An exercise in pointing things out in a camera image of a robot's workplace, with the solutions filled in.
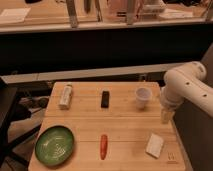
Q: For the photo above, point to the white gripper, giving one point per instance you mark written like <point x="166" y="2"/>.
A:
<point x="169" y="101"/>

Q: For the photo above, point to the black chair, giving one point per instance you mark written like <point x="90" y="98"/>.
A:
<point x="8" y="103"/>

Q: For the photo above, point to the black eraser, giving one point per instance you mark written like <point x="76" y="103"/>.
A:
<point x="105" y="99"/>

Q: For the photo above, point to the white sponge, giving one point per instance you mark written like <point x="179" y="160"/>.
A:
<point x="154" y="145"/>

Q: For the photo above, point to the white tube bottle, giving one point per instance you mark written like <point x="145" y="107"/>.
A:
<point x="65" y="98"/>

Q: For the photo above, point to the green plate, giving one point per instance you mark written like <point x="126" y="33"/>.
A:
<point x="54" y="146"/>

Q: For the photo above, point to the orange carrot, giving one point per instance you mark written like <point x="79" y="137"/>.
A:
<point x="103" y="146"/>

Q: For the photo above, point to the white plastic cup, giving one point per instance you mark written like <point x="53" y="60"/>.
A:
<point x="143" y="96"/>

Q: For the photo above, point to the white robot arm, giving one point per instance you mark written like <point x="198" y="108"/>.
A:
<point x="185" y="82"/>

